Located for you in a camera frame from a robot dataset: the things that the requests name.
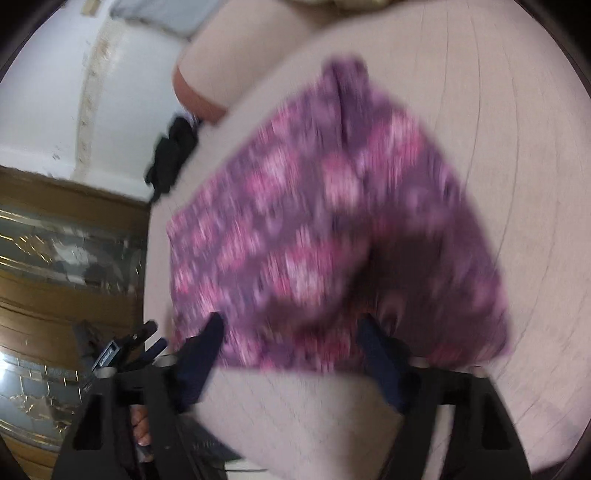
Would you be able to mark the bed with pink sheet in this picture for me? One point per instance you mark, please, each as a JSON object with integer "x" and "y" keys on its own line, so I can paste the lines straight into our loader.
{"x": 508, "y": 161}

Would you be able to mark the black cloth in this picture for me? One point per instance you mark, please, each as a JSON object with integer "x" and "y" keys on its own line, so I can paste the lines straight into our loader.
{"x": 171, "y": 157}

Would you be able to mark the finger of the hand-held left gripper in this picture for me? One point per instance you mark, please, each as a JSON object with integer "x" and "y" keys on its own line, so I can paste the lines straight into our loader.
{"x": 145, "y": 331}
{"x": 154, "y": 348}

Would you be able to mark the pink bolster pillow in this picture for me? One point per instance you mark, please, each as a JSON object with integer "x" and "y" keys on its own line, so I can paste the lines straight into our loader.
{"x": 221, "y": 69}

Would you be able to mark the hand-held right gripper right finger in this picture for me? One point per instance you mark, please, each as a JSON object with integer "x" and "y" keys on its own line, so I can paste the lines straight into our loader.
{"x": 383, "y": 364}

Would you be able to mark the person's left hand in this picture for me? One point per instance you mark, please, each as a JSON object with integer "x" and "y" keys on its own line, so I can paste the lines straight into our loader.
{"x": 141, "y": 427}

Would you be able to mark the purple floral long-sleeved shirt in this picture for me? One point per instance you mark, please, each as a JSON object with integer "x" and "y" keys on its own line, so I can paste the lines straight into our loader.
{"x": 300, "y": 230}

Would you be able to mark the grey pillow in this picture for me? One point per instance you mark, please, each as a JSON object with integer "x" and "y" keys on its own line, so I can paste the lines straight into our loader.
{"x": 157, "y": 16}

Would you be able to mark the wooden door with glass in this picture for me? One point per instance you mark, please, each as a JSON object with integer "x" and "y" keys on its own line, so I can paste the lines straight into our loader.
{"x": 55, "y": 286}

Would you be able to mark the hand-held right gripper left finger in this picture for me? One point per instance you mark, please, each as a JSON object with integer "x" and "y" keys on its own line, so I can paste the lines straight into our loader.
{"x": 203, "y": 367}

